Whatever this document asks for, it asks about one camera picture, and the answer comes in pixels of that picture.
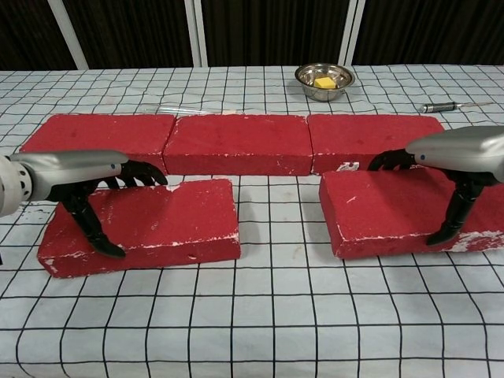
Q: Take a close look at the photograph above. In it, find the plain red brick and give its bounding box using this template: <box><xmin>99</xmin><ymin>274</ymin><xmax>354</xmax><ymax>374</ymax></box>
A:
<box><xmin>162</xmin><ymin>114</ymin><xmax>313</xmax><ymax>176</ymax></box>
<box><xmin>19</xmin><ymin>113</ymin><xmax>176</xmax><ymax>176</ymax></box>

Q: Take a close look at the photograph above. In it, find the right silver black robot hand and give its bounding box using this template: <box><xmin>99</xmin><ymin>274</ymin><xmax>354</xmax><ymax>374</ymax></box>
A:
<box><xmin>368</xmin><ymin>125</ymin><xmax>504</xmax><ymax>247</ymax></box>

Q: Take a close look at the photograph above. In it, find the red brick with white worn edge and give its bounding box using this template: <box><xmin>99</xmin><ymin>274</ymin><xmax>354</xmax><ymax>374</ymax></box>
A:
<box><xmin>318</xmin><ymin>163</ymin><xmax>504</xmax><ymax>260</ymax></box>

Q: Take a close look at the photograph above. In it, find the white partition frame post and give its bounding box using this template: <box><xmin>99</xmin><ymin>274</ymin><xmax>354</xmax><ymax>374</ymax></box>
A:
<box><xmin>50</xmin><ymin>0</ymin><xmax>90</xmax><ymax>70</ymax></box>
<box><xmin>184</xmin><ymin>0</ymin><xmax>209</xmax><ymax>67</ymax></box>
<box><xmin>342</xmin><ymin>0</ymin><xmax>367</xmax><ymax>66</ymax></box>

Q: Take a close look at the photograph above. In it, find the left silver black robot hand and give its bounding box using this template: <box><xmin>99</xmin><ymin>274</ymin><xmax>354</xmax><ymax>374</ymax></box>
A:
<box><xmin>9</xmin><ymin>150</ymin><xmax>169</xmax><ymax>260</ymax></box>

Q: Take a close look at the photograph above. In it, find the white black checked tablecloth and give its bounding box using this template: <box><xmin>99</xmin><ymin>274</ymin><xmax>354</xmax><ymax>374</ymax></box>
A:
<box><xmin>0</xmin><ymin>62</ymin><xmax>504</xmax><ymax>378</ymax></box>

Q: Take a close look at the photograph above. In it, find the red brick with white patch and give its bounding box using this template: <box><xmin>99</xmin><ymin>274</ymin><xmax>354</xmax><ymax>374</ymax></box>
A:
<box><xmin>306</xmin><ymin>113</ymin><xmax>446</xmax><ymax>175</ymax></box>

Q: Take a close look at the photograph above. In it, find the black handled screwdriver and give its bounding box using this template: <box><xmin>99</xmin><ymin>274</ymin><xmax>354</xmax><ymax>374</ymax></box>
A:
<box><xmin>417</xmin><ymin>101</ymin><xmax>494</xmax><ymax>113</ymax></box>

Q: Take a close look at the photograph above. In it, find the steel bowl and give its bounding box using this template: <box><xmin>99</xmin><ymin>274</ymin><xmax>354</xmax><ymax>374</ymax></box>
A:
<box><xmin>295</xmin><ymin>64</ymin><xmax>354</xmax><ymax>102</ymax></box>

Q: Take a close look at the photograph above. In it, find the red brick with chipped corner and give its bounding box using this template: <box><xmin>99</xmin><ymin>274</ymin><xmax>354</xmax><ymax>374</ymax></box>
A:
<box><xmin>38</xmin><ymin>178</ymin><xmax>242</xmax><ymax>280</ymax></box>

